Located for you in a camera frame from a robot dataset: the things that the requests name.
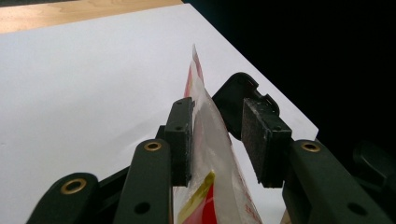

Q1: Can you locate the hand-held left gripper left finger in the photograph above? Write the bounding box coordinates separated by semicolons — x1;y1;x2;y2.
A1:
113;96;195;224

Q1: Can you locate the red and white sugar pouch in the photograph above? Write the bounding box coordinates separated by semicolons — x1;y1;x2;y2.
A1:
172;44;265;224

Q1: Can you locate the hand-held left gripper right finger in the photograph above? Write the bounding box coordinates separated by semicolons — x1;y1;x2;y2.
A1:
241;97;393;224

